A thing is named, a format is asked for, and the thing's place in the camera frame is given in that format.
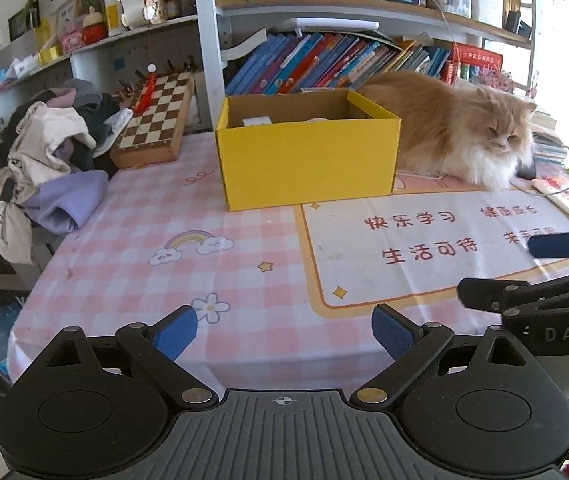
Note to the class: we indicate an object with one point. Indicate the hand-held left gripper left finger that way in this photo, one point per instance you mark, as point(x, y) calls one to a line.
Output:
point(177, 332)

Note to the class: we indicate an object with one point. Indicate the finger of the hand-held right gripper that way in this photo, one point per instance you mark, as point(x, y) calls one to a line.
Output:
point(484, 294)
point(554, 246)

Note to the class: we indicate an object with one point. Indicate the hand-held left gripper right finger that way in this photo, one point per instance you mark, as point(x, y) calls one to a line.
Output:
point(392, 332)

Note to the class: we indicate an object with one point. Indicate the yellow cardboard box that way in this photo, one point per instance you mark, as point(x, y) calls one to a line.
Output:
point(309, 165)

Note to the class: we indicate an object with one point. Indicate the white tape roll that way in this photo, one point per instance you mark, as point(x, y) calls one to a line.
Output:
point(257, 121)

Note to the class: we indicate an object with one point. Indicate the white printed desk mat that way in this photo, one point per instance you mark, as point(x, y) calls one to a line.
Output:
point(414, 280)

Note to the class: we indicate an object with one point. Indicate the black tablet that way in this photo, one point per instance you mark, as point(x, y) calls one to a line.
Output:
point(524, 170)

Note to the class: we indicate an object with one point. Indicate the stack of flat books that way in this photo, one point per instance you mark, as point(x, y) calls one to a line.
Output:
point(547, 147)

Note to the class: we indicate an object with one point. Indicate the pink checked tablecloth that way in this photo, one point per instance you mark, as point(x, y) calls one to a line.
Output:
point(139, 210)

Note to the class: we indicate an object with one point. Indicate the orange fluffy cat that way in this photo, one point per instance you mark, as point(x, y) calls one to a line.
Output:
point(439, 125)

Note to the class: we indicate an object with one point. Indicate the red boxed book set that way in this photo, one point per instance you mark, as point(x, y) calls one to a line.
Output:
point(474, 62)

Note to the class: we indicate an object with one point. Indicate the wooden chessboard box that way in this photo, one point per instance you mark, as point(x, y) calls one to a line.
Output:
point(154, 120)

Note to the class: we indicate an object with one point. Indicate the pile of clothes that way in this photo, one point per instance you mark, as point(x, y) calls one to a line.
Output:
point(44, 140)

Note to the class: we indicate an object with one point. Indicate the red tassel ornament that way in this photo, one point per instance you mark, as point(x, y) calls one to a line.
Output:
point(147, 92)

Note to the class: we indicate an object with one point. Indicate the white pen holder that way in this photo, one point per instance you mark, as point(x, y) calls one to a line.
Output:
point(487, 10)

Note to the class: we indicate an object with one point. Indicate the row of colourful books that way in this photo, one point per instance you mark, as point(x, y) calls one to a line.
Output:
point(304, 62)

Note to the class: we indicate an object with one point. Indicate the small yellow box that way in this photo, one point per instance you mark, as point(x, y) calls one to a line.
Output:
point(49, 55)

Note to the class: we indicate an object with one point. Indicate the pink gift box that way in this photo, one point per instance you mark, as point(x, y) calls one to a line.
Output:
point(72, 42)

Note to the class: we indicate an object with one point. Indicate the red round toy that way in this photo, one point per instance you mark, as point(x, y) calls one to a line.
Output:
point(95, 30)

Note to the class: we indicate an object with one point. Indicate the white bottle yellow label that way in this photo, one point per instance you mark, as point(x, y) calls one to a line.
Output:
point(113, 17)

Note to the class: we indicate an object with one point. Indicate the white wall shelf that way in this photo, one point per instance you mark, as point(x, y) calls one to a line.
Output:
point(89, 65)

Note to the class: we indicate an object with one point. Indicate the white bookshelf frame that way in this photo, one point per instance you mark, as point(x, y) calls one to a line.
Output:
point(209, 35)

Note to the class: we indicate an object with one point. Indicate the black picture frame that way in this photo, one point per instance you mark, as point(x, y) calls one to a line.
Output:
point(23, 22)

